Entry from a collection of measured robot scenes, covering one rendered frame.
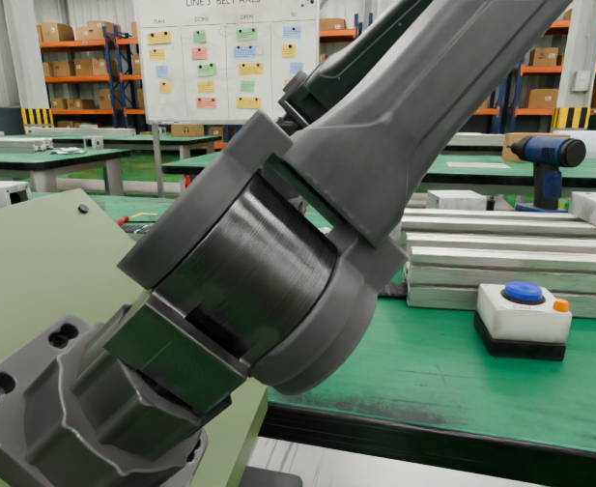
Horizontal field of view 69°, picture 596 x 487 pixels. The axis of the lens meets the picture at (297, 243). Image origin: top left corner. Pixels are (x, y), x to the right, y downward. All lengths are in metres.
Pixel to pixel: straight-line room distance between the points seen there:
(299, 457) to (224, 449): 0.88
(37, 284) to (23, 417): 0.10
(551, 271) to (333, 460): 0.75
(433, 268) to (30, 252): 0.48
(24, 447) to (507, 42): 0.29
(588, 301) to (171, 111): 3.60
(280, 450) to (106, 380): 1.04
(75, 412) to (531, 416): 0.39
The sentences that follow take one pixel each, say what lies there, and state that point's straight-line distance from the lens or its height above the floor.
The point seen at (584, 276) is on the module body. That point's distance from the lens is 0.69.
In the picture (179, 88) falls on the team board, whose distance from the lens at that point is 3.93.
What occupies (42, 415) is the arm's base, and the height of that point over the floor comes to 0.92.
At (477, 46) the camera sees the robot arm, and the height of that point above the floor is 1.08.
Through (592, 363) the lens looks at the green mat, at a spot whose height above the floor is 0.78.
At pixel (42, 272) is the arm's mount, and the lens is 0.34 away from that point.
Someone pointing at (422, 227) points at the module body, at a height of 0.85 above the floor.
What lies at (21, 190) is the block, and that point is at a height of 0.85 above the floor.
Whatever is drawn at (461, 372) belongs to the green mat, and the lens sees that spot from 0.52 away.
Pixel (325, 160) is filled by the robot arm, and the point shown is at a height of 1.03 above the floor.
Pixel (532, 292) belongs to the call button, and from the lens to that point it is 0.56.
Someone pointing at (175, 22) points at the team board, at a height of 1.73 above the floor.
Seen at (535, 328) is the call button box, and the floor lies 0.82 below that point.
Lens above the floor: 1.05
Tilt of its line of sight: 17 degrees down
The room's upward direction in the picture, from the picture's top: straight up
